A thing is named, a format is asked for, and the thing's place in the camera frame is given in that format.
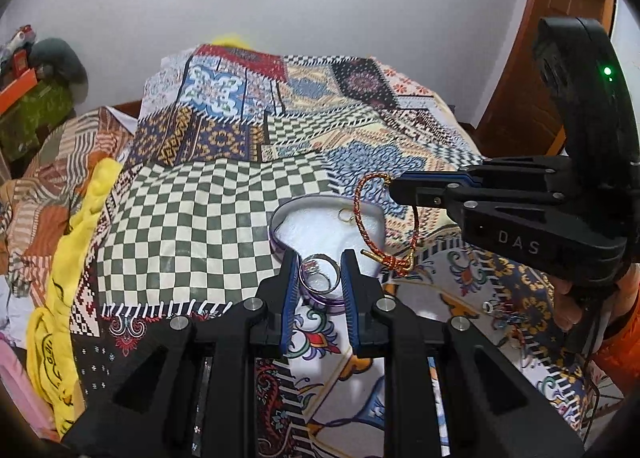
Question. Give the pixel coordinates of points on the person's right hand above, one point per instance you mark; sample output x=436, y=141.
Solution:
x=567, y=310

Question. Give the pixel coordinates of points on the grey plush cushion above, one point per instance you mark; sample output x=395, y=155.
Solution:
x=60, y=63

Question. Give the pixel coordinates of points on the pink cloth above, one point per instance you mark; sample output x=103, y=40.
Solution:
x=25, y=388

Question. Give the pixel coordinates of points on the orange striped blanket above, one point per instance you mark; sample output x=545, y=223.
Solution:
x=55, y=173

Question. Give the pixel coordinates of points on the round purple-rimmed jewelry tin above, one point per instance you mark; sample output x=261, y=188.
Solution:
x=320, y=228

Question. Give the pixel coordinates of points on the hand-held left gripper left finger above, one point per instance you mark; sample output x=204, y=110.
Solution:
x=288, y=298

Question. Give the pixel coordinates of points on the wooden door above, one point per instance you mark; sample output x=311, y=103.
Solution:
x=530, y=88

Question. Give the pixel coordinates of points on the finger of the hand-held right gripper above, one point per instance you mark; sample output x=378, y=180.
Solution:
x=435, y=177
x=425, y=193

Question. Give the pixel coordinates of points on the silver bangle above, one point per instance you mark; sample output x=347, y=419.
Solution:
x=320, y=278

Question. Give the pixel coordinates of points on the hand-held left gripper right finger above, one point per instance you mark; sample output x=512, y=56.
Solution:
x=350, y=298

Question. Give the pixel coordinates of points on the patchwork printed blanket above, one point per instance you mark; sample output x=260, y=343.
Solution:
x=210, y=218

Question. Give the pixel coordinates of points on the orange box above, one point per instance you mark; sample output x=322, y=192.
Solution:
x=15, y=88

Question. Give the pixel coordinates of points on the yellow cloth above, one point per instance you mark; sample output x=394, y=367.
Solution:
x=55, y=298

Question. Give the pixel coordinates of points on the tangled jewelry heap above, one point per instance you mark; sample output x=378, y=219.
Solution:
x=512, y=324

